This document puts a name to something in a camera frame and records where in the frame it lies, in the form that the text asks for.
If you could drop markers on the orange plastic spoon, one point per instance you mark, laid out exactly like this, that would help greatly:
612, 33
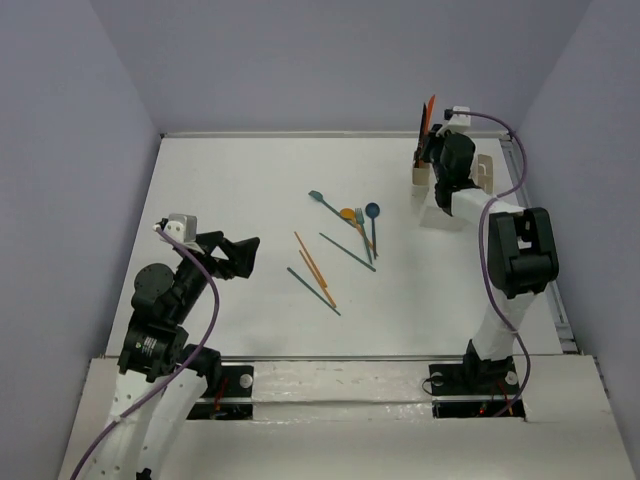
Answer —
350, 213

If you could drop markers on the black handled steel knife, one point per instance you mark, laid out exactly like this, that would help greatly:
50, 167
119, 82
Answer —
423, 126

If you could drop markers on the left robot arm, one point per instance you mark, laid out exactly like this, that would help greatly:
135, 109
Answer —
165, 365

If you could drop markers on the white utensil organizer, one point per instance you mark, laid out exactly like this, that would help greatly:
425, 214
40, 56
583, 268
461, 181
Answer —
437, 209

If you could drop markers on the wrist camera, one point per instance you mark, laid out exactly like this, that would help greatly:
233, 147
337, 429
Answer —
181, 228
457, 119

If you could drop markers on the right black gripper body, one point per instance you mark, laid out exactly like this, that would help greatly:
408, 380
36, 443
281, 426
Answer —
440, 170

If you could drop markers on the green chopstick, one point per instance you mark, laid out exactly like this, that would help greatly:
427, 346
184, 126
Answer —
312, 290
348, 252

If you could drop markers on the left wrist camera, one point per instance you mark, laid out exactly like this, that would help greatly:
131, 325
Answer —
181, 228

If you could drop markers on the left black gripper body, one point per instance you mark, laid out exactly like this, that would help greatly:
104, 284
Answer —
220, 256

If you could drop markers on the orange plastic knife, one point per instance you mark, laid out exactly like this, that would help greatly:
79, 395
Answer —
430, 104

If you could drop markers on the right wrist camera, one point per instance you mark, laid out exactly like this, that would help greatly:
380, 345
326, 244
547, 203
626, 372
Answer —
457, 119

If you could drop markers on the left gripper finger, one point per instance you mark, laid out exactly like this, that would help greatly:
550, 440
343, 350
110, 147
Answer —
243, 249
241, 267

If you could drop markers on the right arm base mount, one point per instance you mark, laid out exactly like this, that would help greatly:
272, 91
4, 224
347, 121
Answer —
453, 398

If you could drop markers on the orange chopstick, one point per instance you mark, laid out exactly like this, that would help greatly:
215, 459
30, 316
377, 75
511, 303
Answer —
306, 251
317, 277

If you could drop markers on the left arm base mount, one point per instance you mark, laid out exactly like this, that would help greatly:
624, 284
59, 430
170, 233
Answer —
230, 399

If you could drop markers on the blue plastic spoon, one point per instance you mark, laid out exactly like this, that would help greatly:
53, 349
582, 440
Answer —
372, 211

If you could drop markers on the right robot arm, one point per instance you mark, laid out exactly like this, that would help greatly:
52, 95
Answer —
517, 253

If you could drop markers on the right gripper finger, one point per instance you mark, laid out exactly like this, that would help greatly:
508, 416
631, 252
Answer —
432, 138
420, 159

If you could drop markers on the teal plastic fork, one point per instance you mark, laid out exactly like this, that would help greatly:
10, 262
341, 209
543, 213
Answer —
359, 217

